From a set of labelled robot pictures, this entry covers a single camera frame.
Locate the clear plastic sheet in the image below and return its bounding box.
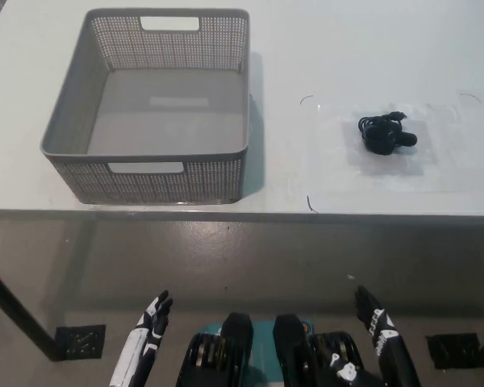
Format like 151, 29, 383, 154
313, 101, 484, 195

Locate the teal robot body plate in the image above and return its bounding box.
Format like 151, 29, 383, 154
196, 318, 315, 387

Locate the grey perforated plastic basket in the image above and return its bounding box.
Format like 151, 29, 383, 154
40, 7, 252, 205

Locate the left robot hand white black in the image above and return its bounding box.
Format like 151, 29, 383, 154
108, 289, 174, 387

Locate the black charger with cable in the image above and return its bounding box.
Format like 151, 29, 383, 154
357, 110, 419, 156

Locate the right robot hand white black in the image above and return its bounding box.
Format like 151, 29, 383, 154
329, 285, 423, 387

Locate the robot left black ribbed block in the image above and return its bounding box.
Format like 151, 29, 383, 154
175, 311, 254, 387

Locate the robot black ribbed block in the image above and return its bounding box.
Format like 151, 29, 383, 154
175, 311, 254, 387
273, 314, 364, 387

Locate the robot right black ribbed block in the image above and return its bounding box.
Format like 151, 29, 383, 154
273, 314, 364, 387

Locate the black table leg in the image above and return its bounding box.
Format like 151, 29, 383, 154
0, 260, 64, 361

